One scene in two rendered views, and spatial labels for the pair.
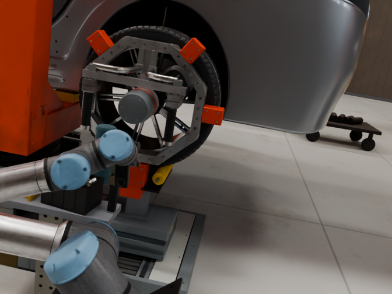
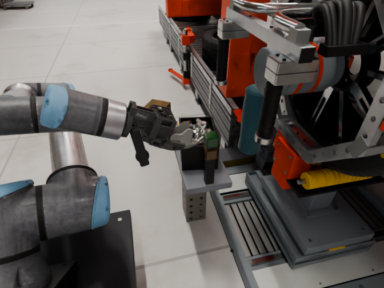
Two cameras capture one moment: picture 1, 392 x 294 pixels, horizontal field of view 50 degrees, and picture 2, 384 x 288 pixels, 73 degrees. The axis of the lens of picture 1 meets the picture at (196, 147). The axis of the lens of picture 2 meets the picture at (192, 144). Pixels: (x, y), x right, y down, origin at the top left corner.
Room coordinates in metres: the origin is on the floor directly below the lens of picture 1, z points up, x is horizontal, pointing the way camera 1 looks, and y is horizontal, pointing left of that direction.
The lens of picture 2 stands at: (1.30, -0.33, 1.13)
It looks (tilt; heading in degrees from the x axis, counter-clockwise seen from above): 37 degrees down; 73
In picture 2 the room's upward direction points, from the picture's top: straight up
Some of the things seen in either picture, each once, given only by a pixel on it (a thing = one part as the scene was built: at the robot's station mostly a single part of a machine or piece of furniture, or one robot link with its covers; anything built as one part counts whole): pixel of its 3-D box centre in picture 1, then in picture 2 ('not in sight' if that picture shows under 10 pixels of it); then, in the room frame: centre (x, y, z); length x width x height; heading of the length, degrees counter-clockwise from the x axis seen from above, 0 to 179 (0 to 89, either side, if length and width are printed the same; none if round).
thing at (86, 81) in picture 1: (91, 83); (234, 28); (1.68, 0.45, 0.93); 0.09 x 0.05 x 0.05; 175
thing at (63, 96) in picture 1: (67, 95); not in sight; (2.41, 0.78, 0.70); 0.14 x 0.14 x 0.05; 85
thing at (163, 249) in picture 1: (125, 226); (300, 206); (2.04, 0.30, 0.13); 0.50 x 0.36 x 0.10; 85
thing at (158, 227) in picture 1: (138, 196); (318, 186); (2.04, 0.25, 0.32); 0.40 x 0.30 x 0.28; 85
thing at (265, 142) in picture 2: (170, 125); (268, 111); (1.62, 0.11, 0.83); 0.04 x 0.04 x 0.16
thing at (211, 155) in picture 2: (115, 179); (210, 152); (1.55, 0.29, 0.59); 0.04 x 0.04 x 0.04; 85
